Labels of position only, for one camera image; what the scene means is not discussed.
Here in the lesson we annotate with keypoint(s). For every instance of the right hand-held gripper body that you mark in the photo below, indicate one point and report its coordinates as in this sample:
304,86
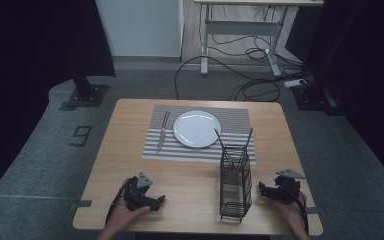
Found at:
288,188

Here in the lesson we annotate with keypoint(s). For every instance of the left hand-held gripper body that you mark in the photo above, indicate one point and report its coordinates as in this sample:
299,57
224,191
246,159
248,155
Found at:
136,195

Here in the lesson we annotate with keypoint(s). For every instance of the person's left hand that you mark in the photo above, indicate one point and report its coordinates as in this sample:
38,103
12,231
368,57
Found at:
123,215

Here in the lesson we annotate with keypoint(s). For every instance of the person's right hand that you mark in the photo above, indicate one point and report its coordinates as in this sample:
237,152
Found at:
291,213

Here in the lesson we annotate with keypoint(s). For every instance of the dark metal utensil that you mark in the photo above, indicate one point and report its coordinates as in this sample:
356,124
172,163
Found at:
219,137
248,138

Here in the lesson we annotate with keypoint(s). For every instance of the grey tape strip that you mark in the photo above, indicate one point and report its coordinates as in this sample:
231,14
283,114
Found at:
81,204

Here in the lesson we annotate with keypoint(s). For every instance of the steel table knife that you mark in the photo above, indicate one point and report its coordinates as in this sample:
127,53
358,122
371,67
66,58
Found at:
162,133

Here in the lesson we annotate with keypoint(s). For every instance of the grey striped placemat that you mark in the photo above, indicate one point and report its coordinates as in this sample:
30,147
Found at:
236,116

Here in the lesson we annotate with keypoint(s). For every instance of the white round plate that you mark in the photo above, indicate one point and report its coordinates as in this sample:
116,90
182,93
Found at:
196,128

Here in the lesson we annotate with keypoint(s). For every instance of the black stand base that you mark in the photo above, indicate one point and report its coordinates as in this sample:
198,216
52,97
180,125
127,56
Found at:
86,95
313,98

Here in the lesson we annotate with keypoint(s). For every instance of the white power strip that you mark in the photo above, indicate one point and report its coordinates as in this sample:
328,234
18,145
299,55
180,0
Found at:
295,82

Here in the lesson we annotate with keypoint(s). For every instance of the dark curtain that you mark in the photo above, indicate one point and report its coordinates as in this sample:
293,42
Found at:
30,66
363,66

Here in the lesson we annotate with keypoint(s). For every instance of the white metal-framed desk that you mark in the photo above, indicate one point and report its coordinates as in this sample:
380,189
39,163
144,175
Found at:
243,27

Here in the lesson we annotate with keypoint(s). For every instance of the white wall panel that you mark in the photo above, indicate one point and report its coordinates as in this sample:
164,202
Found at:
140,26

